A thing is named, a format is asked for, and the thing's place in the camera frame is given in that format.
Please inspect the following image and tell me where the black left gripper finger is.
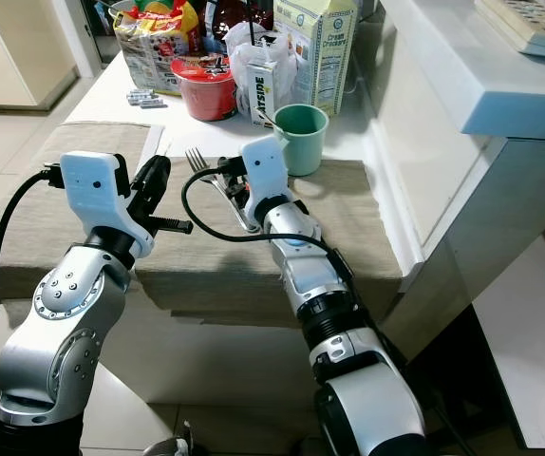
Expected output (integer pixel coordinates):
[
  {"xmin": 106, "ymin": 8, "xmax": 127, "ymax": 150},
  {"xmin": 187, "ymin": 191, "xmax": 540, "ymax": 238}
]
[
  {"xmin": 149, "ymin": 155, "xmax": 172, "ymax": 224},
  {"xmin": 132, "ymin": 157, "xmax": 153, "ymax": 224}
]

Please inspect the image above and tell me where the silver metal fork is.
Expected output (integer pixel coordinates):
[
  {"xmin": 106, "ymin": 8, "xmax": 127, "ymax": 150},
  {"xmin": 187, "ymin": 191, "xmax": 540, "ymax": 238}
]
[{"xmin": 185, "ymin": 147, "xmax": 259, "ymax": 234}]

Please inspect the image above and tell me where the green mug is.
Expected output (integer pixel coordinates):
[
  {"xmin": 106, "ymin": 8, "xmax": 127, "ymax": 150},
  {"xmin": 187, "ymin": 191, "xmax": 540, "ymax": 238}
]
[{"xmin": 272, "ymin": 103, "xmax": 330, "ymax": 177}]

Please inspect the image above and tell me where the red instant noodle bowl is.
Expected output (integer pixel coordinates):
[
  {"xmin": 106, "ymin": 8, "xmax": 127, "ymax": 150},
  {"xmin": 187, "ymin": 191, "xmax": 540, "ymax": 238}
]
[{"xmin": 171, "ymin": 55, "xmax": 237, "ymax": 122}]

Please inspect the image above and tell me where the white Oatside drink carton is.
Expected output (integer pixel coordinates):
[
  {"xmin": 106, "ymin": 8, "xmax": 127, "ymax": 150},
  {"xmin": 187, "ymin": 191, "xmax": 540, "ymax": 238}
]
[{"xmin": 249, "ymin": 62, "xmax": 281, "ymax": 129}]

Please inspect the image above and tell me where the instant noodle multipack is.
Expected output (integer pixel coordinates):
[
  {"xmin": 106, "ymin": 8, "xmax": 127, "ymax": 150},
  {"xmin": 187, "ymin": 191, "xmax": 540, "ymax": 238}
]
[{"xmin": 116, "ymin": 0, "xmax": 197, "ymax": 94}]

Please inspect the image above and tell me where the white plastic bag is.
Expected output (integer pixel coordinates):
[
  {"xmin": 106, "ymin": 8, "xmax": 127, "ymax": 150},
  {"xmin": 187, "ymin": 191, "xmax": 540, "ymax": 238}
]
[{"xmin": 227, "ymin": 21, "xmax": 297, "ymax": 120}]

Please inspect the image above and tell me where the glass sliding door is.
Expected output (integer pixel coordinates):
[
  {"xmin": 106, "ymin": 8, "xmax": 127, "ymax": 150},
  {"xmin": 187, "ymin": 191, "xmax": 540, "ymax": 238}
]
[{"xmin": 49, "ymin": 0, "xmax": 122, "ymax": 77}]

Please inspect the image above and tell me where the cream crackers box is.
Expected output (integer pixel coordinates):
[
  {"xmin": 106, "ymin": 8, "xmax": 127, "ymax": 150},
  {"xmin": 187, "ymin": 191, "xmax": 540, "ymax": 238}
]
[{"xmin": 272, "ymin": 0, "xmax": 359, "ymax": 115}]

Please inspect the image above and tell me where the steel bowl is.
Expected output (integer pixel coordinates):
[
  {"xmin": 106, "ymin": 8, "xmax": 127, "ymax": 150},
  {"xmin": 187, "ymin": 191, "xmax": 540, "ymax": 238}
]
[{"xmin": 106, "ymin": 0, "xmax": 136, "ymax": 20}]

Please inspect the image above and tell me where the dark red snack pouch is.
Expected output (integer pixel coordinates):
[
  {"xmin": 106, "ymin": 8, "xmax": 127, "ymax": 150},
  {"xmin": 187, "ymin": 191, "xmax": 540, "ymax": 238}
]
[{"xmin": 201, "ymin": 0, "xmax": 259, "ymax": 29}]

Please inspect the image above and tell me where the cream kitchen cabinet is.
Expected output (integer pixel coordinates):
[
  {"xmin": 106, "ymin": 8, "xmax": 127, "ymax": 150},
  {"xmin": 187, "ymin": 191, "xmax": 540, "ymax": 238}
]
[{"xmin": 0, "ymin": 0, "xmax": 60, "ymax": 110}]

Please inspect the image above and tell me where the cream tray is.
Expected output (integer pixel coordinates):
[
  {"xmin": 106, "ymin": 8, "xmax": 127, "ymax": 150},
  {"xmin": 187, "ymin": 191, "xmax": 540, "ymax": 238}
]
[{"xmin": 477, "ymin": 0, "xmax": 545, "ymax": 58}]

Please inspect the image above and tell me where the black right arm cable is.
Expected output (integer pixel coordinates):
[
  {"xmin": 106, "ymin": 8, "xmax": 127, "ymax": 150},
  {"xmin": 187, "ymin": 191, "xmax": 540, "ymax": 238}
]
[{"xmin": 182, "ymin": 163, "xmax": 354, "ymax": 276}]

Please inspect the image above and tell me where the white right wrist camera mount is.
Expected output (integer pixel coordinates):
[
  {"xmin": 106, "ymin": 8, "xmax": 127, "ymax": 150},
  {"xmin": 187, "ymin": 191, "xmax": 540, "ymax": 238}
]
[{"xmin": 239, "ymin": 136, "xmax": 291, "ymax": 215}]

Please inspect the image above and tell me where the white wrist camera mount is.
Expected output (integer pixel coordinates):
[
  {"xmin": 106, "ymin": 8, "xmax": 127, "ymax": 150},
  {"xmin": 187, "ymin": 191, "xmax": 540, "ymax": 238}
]
[
  {"xmin": 239, "ymin": 136, "xmax": 291, "ymax": 215},
  {"xmin": 59, "ymin": 150, "xmax": 150, "ymax": 259}
]

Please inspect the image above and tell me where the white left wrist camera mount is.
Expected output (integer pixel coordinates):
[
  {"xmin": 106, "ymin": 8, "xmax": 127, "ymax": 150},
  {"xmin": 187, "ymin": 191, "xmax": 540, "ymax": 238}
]
[{"xmin": 59, "ymin": 150, "xmax": 150, "ymax": 259}]

